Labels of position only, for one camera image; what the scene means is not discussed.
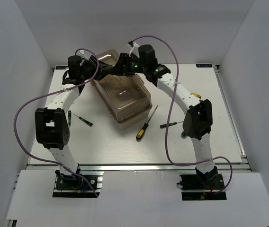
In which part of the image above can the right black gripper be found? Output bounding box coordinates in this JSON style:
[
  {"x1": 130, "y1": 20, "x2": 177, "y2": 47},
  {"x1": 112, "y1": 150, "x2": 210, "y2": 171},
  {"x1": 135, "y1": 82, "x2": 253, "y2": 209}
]
[{"x1": 109, "y1": 52, "x2": 148, "y2": 77}]

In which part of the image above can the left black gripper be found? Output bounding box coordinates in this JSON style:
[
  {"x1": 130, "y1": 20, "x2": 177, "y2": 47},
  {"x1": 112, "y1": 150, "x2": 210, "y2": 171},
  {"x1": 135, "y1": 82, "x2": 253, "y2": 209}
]
[{"x1": 81, "y1": 55, "x2": 113, "y2": 82}]

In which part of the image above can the beige tool box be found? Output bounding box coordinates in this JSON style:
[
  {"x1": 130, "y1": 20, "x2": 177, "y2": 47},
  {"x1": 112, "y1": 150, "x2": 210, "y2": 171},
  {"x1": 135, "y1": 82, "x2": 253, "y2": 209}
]
[{"x1": 90, "y1": 48, "x2": 153, "y2": 130}]

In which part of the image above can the small green-black precision screwdriver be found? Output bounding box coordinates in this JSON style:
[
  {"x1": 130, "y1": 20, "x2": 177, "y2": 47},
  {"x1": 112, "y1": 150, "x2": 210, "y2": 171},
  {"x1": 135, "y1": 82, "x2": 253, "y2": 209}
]
[{"x1": 73, "y1": 114, "x2": 93, "y2": 127}]

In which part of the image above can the yellow-black screwdriver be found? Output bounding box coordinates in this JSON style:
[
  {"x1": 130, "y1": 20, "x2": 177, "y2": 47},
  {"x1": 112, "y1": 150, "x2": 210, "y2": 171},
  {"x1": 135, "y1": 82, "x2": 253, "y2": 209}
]
[{"x1": 136, "y1": 105, "x2": 158, "y2": 141}]

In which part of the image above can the green handle screwdriver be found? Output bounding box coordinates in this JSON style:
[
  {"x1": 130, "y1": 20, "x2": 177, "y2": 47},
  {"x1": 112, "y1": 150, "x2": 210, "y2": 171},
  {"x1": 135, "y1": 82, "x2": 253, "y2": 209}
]
[{"x1": 181, "y1": 131, "x2": 187, "y2": 138}]

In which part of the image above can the yellow-black file tool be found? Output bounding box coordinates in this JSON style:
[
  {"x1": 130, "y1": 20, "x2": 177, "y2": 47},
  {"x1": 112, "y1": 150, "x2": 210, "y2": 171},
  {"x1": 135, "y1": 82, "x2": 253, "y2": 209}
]
[{"x1": 191, "y1": 93, "x2": 201, "y2": 98}]

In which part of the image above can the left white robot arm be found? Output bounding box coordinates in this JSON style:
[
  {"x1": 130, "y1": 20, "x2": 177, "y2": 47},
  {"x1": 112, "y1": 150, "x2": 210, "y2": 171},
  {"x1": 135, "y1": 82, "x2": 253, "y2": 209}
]
[{"x1": 35, "y1": 55, "x2": 113, "y2": 189}]

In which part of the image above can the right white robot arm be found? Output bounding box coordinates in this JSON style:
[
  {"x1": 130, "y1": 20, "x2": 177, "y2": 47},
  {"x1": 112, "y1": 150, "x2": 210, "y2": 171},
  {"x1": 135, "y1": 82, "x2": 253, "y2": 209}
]
[{"x1": 111, "y1": 42, "x2": 217, "y2": 189}]

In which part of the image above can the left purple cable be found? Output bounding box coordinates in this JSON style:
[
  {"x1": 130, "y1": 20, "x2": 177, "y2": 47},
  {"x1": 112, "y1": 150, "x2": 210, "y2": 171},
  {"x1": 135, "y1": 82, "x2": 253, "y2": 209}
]
[{"x1": 14, "y1": 48, "x2": 100, "y2": 197}]

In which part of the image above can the purple cable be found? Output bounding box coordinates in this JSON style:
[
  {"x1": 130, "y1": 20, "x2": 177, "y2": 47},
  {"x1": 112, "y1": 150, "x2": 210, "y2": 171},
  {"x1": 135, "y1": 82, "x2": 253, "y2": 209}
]
[
  {"x1": 131, "y1": 35, "x2": 234, "y2": 195},
  {"x1": 14, "y1": 48, "x2": 100, "y2": 197}
]

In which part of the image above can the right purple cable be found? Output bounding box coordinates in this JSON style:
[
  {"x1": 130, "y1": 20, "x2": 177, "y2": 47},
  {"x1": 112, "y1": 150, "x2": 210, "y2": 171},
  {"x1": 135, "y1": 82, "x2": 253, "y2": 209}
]
[{"x1": 131, "y1": 35, "x2": 234, "y2": 195}]

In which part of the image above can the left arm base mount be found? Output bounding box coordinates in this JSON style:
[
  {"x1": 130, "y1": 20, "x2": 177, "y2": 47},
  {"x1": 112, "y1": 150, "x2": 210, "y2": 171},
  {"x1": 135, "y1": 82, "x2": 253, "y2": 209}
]
[{"x1": 52, "y1": 170, "x2": 103, "y2": 198}]

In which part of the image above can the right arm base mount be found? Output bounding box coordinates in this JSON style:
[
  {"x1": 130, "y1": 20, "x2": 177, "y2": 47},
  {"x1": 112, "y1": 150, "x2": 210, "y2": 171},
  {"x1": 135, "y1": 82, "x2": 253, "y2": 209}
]
[{"x1": 177, "y1": 174, "x2": 227, "y2": 201}]

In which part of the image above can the aluminium table frame rail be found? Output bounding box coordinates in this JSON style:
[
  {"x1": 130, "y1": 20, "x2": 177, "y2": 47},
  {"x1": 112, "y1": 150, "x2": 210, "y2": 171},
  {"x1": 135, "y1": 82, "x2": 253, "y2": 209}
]
[{"x1": 25, "y1": 64, "x2": 252, "y2": 173}]

